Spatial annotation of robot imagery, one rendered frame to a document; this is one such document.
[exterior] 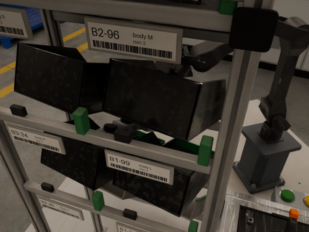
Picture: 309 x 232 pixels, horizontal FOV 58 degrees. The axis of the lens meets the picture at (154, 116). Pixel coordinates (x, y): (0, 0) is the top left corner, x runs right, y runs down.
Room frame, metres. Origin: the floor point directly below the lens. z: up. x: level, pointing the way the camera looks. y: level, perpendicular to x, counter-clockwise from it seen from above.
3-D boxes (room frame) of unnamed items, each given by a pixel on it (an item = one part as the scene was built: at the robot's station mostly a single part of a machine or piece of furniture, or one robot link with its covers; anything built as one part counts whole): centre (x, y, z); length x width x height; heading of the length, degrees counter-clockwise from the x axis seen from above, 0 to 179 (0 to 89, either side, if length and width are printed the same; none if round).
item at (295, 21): (0.70, -0.37, 1.30); 0.07 x 0.06 x 0.32; 4
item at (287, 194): (0.53, -0.42, 0.96); 0.04 x 0.04 x 0.02
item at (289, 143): (0.70, -0.40, 0.96); 0.15 x 0.15 x 0.20; 17
